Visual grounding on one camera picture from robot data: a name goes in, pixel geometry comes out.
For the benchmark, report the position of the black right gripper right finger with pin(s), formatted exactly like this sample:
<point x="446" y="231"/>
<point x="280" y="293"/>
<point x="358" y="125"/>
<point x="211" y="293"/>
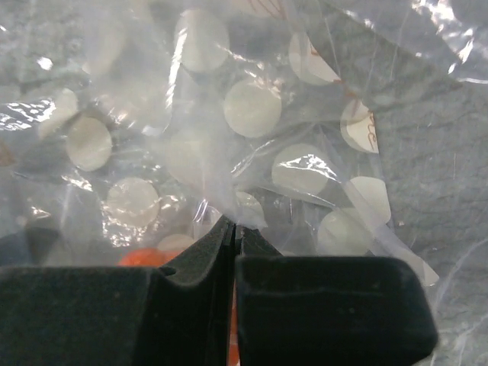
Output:
<point x="307" y="310"/>

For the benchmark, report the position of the clear red-zip bag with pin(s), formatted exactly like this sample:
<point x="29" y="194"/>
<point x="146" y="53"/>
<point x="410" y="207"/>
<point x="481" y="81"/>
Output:
<point x="449" y="34"/>

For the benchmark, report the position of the polka dot zip bag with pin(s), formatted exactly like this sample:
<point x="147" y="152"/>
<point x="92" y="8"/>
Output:
<point x="134" y="126"/>

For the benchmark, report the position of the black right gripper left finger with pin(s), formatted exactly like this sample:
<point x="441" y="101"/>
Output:
<point x="174" y="314"/>

